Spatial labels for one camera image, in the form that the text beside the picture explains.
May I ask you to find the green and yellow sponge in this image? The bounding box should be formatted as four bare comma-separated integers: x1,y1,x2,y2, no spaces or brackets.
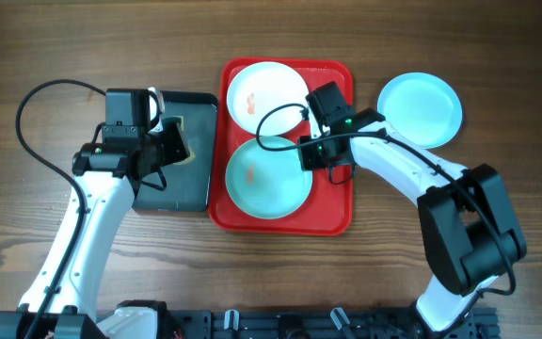
174,117,196,166

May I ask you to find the light blue plate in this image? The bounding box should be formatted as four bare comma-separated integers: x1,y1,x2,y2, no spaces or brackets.
225,137,313,219
377,73,464,149

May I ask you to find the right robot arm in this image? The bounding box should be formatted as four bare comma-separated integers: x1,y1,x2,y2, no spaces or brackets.
298,82,527,338

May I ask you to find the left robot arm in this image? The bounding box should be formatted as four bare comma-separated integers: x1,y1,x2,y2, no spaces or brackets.
0,88,189,338

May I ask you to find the black rectangular tray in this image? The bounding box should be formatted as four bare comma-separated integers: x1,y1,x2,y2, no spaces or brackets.
133,91,218,212

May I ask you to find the red plastic tray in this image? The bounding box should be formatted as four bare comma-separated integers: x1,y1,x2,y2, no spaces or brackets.
208,57,354,236

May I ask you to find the white round plate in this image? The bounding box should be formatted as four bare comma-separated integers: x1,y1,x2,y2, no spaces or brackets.
226,61,309,135

